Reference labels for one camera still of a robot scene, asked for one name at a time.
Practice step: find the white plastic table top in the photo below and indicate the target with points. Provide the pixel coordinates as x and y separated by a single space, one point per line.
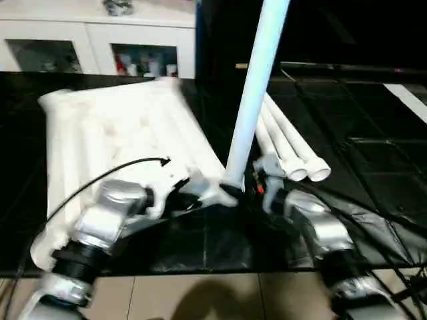
100 133

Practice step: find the white plastic table leg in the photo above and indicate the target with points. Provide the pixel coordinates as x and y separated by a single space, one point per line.
256 86
285 150
298 140
261 140

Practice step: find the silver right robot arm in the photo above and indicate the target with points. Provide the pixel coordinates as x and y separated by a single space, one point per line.
320 226

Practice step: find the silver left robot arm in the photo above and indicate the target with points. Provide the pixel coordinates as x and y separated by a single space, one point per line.
110 206

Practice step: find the black work mat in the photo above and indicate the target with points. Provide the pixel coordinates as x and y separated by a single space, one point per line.
373 200

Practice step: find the small white cup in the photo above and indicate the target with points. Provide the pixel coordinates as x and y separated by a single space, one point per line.
171 69

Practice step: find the small tan box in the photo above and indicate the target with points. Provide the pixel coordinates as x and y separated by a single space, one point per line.
241 65

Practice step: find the white flat strip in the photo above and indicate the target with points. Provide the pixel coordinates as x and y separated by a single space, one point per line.
407 100

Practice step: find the white glass-door cabinet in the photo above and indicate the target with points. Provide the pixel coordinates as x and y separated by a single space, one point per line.
87 30

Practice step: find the grey crumpled object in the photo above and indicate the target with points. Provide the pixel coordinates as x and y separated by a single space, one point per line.
119 6

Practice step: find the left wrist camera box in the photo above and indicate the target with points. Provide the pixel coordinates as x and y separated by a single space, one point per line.
160 183

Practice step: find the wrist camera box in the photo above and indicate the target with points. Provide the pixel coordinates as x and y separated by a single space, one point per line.
270 166
160 183

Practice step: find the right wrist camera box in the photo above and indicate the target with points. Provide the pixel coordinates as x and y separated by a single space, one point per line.
270 166

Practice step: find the dark long rail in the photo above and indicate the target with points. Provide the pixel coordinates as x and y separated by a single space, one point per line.
347 68

